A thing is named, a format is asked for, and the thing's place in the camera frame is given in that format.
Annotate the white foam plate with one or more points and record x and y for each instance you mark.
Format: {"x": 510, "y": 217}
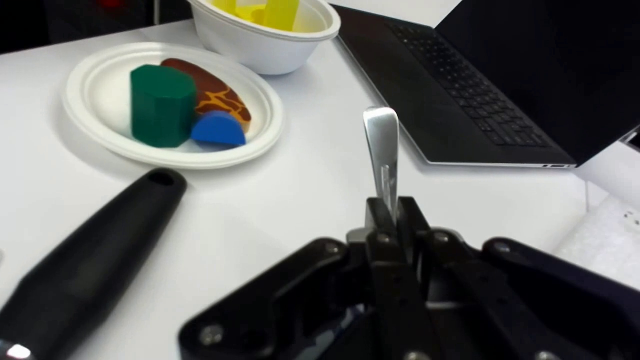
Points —
{"x": 100, "y": 92}

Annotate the plain silver spoon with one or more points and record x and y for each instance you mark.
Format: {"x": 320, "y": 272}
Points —
{"x": 381, "y": 140}

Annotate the blue toy block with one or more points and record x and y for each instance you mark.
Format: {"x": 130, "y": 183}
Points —
{"x": 217, "y": 130}

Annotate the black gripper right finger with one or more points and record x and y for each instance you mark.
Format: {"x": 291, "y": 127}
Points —
{"x": 417, "y": 232}

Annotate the brown patterned toy piece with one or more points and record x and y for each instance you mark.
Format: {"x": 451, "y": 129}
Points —
{"x": 221, "y": 96}

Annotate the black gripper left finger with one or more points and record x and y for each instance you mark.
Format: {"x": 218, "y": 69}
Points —
{"x": 381, "y": 240}

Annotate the black laptop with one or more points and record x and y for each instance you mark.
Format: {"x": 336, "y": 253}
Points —
{"x": 466, "y": 87}

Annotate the white foam bowl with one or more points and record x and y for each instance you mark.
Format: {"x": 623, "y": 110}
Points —
{"x": 267, "y": 52}

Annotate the yellow toy block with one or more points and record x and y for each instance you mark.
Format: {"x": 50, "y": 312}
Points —
{"x": 240, "y": 9}
{"x": 280, "y": 13}

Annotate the green toy block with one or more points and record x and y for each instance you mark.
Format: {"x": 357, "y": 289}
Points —
{"x": 160, "y": 106}

